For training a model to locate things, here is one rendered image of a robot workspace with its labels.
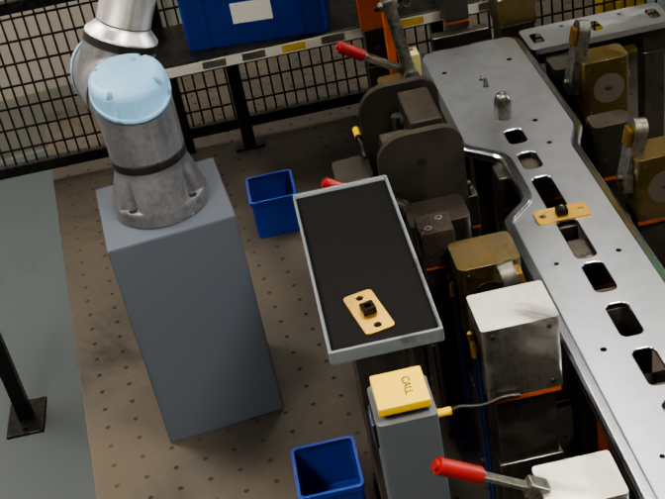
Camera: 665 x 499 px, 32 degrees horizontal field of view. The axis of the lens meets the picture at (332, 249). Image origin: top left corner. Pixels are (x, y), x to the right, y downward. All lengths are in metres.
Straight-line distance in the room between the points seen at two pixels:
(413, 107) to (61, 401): 1.80
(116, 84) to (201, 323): 0.41
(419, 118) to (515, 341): 0.44
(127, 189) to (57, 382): 1.66
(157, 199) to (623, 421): 0.76
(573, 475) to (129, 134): 0.81
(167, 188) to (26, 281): 2.13
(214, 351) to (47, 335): 1.73
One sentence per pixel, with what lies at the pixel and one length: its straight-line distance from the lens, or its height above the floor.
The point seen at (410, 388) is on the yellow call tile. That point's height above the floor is 1.16.
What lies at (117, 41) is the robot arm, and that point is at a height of 1.34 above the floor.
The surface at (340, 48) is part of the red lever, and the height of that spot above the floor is 1.14.
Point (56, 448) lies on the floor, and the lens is 3.18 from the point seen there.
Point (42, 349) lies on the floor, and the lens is 3.53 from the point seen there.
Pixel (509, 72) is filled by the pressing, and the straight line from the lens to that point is 2.26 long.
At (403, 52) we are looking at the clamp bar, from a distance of 2.13.
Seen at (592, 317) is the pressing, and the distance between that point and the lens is 1.62.
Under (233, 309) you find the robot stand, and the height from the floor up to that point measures 0.93.
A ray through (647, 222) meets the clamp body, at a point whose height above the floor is 0.93.
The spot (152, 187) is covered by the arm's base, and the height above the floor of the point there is 1.16.
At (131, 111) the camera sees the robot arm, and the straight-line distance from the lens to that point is 1.71.
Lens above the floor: 2.02
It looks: 34 degrees down
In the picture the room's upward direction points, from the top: 11 degrees counter-clockwise
